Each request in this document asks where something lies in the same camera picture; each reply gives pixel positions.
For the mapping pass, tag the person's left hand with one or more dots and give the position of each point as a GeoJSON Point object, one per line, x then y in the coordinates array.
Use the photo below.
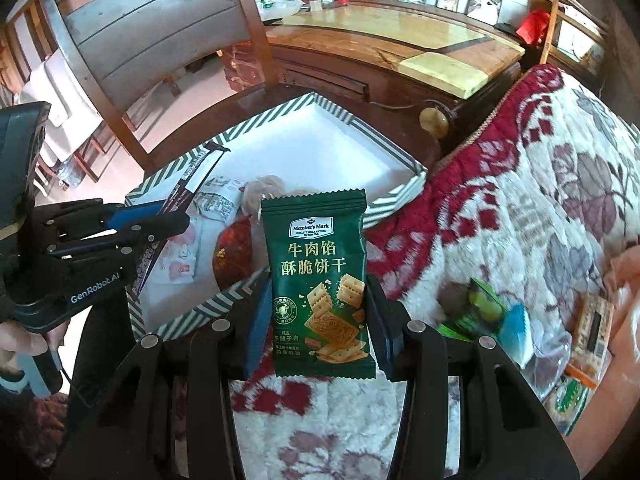
{"type": "Point", "coordinates": [20, 347]}

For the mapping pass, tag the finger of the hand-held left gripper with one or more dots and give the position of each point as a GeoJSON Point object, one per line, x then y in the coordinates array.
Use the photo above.
{"type": "Point", "coordinates": [127, 216]}
{"type": "Point", "coordinates": [150, 230]}

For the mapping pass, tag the small photo frame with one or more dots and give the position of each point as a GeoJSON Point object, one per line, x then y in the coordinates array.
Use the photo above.
{"type": "Point", "coordinates": [448, 3]}

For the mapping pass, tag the wooden rack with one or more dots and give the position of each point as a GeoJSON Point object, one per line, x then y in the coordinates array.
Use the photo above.
{"type": "Point", "coordinates": [552, 25]}

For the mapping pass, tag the blue white cracker packet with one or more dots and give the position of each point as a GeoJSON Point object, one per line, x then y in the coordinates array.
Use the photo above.
{"type": "Point", "coordinates": [517, 332]}

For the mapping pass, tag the white plastic bag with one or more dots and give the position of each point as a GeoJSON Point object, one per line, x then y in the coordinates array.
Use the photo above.
{"type": "Point", "coordinates": [275, 5]}

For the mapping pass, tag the white snack packet red label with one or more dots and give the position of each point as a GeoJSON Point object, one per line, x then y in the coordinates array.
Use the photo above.
{"type": "Point", "coordinates": [215, 200]}

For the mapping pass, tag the white cloth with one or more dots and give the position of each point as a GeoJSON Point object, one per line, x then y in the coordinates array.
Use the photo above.
{"type": "Point", "coordinates": [55, 95]}

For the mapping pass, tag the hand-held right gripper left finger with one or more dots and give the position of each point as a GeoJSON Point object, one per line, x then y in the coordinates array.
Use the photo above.
{"type": "Point", "coordinates": [256, 332]}

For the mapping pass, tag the dark patterned clothing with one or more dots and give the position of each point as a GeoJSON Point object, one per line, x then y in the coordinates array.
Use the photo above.
{"type": "Point", "coordinates": [30, 435]}

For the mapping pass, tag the dark printed snack packet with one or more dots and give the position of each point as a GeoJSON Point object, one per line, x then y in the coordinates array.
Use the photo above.
{"type": "Point", "coordinates": [197, 175]}

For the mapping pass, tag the dark red snack packet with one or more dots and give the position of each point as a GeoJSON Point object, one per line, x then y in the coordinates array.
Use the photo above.
{"type": "Point", "coordinates": [232, 255]}

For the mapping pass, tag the red gift bag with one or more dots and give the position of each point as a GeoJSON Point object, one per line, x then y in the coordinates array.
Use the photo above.
{"type": "Point", "coordinates": [532, 27]}

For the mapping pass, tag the bright green snack packet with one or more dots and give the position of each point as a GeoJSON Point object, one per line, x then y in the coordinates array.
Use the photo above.
{"type": "Point", "coordinates": [477, 305]}

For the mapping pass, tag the gold round knob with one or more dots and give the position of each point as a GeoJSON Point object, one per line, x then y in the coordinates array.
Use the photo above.
{"type": "Point", "coordinates": [433, 121]}

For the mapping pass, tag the white pink snack packet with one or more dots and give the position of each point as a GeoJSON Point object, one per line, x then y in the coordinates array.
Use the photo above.
{"type": "Point", "coordinates": [175, 260]}

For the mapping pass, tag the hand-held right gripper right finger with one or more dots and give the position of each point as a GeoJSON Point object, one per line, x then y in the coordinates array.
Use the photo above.
{"type": "Point", "coordinates": [385, 337]}

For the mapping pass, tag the red floral blanket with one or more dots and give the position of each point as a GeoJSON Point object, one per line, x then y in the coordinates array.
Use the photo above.
{"type": "Point", "coordinates": [525, 185]}

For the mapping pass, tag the wooden dining table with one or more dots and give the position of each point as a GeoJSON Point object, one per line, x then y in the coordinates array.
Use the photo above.
{"type": "Point", "coordinates": [380, 45]}

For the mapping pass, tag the green white striped box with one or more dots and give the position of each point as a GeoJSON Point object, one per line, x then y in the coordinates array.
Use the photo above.
{"type": "Point", "coordinates": [310, 150]}

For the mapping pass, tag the wooden chair grey back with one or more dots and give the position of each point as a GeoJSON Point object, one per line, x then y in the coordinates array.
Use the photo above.
{"type": "Point", "coordinates": [150, 35]}

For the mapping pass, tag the orange cracker packet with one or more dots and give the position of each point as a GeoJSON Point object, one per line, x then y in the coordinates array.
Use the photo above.
{"type": "Point", "coordinates": [592, 330]}

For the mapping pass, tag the large photo frame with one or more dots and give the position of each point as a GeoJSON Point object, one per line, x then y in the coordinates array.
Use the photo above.
{"type": "Point", "coordinates": [485, 5]}

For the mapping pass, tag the clear bag of brown snacks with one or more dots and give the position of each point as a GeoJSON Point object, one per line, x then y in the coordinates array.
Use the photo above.
{"type": "Point", "coordinates": [267, 187]}

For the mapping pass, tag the dark green cracker packet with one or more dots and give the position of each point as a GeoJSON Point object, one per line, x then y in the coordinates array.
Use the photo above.
{"type": "Point", "coordinates": [320, 280]}

